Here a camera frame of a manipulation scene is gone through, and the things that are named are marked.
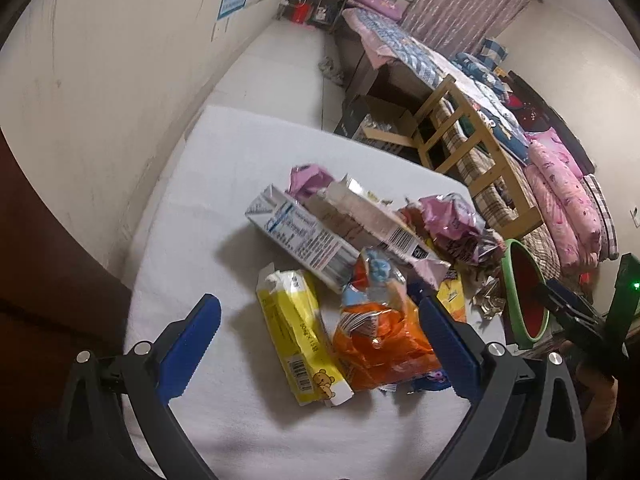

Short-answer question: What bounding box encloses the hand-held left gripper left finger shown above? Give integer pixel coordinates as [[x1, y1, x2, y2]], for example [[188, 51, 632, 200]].
[[32, 294, 223, 480]]

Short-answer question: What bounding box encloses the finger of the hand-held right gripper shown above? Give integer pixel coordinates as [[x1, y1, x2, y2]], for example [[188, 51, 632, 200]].
[[546, 279, 603, 322], [531, 284, 593, 343]]

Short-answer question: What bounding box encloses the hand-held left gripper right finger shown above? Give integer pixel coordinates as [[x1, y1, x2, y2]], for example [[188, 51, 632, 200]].
[[419, 296, 589, 480]]

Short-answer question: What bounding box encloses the green and red basin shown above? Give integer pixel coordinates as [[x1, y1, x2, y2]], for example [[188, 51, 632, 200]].
[[499, 238, 552, 352]]

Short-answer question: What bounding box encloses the yellow and orange drink box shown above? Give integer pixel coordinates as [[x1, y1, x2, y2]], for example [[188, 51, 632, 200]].
[[436, 267, 469, 324]]

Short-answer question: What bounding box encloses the orange snack bag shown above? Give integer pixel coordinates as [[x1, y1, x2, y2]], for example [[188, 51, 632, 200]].
[[331, 246, 442, 394]]

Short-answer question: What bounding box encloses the yellow carton with bear print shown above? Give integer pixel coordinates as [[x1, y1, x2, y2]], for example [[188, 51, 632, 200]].
[[256, 269, 355, 408]]

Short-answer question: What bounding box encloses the white and blue milk carton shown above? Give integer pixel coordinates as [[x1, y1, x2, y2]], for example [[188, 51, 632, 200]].
[[244, 184, 362, 294]]

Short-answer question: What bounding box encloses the person's right hand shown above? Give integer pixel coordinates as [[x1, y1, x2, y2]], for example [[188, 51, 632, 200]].
[[574, 360, 625, 443]]

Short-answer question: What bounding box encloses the blue wrapper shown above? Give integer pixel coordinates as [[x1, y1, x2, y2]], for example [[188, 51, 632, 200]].
[[411, 369, 455, 395]]

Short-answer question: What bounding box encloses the silver foil wrapper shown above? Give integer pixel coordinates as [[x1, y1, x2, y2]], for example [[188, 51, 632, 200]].
[[471, 276, 507, 322]]

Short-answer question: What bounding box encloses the pink flowered quilt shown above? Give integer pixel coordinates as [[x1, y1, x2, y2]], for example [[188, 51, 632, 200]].
[[522, 129, 605, 270]]

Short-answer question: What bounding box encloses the pink and purple snack bag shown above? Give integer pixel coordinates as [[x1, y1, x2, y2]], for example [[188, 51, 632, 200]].
[[399, 191, 507, 267]]

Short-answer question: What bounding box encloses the dark wooden cabinet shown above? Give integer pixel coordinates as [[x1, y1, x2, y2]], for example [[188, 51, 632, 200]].
[[0, 127, 133, 480]]

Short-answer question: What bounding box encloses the white and pink carton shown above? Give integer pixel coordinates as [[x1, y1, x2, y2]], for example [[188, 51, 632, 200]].
[[301, 176, 451, 281]]

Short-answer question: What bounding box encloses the brown plaid mattress cover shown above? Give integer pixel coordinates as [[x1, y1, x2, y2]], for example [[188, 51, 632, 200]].
[[432, 95, 563, 281]]

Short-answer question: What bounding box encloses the crumpled pink wrapper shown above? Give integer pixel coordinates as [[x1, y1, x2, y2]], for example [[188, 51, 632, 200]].
[[286, 163, 335, 200]]

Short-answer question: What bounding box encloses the blue cartoon blanket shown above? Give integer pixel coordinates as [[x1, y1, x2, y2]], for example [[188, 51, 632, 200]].
[[450, 57, 533, 166]]

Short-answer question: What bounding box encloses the cardboard box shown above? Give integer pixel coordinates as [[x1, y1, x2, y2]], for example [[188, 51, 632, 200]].
[[334, 94, 427, 155]]

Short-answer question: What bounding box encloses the blue checked pillow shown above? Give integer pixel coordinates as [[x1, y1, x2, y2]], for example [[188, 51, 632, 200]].
[[479, 36, 509, 70]]

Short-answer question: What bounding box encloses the blue plaid bed blanket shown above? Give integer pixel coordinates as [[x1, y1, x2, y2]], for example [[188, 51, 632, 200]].
[[341, 6, 458, 88]]

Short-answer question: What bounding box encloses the cloth on floor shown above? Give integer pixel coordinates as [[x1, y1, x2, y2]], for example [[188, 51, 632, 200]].
[[316, 56, 347, 84]]

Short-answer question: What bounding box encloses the purple patterned curtain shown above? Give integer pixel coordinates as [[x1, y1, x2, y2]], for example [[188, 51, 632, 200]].
[[399, 0, 532, 61]]

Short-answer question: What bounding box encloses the pink pillow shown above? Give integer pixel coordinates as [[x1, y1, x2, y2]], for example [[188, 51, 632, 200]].
[[351, 0, 402, 22]]

